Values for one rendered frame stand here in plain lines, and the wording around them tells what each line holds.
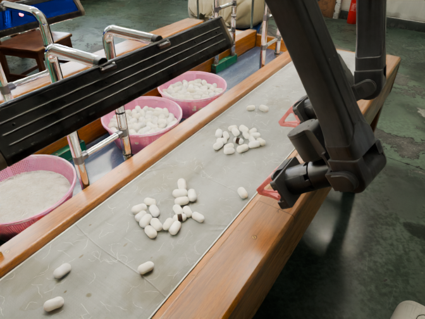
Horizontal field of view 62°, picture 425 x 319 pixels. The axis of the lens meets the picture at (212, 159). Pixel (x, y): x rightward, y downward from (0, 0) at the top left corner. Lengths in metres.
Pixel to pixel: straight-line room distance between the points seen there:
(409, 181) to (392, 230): 0.47
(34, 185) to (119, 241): 0.33
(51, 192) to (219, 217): 0.44
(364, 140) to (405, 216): 1.56
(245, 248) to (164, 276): 0.17
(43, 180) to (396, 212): 1.73
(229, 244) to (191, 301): 0.15
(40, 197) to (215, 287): 0.52
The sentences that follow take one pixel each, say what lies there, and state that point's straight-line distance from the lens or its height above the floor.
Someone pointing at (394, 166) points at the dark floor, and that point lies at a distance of 2.49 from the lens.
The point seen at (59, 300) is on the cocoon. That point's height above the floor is 0.76.
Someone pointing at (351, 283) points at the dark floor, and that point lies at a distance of 1.74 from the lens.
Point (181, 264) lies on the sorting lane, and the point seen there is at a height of 0.74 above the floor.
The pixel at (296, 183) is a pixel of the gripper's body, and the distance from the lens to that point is 0.70.
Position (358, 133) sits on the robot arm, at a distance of 0.59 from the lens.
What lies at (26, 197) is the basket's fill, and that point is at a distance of 1.02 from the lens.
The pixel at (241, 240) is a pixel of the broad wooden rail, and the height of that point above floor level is 0.76.
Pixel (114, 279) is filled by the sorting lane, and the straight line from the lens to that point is 0.76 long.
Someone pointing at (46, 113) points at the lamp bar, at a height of 1.08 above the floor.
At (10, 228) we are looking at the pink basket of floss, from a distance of 0.93.
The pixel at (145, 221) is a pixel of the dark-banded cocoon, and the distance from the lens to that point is 0.82.
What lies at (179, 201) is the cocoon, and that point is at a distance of 0.86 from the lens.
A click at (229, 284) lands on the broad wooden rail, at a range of 0.70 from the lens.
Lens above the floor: 1.34
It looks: 36 degrees down
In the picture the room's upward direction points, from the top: straight up
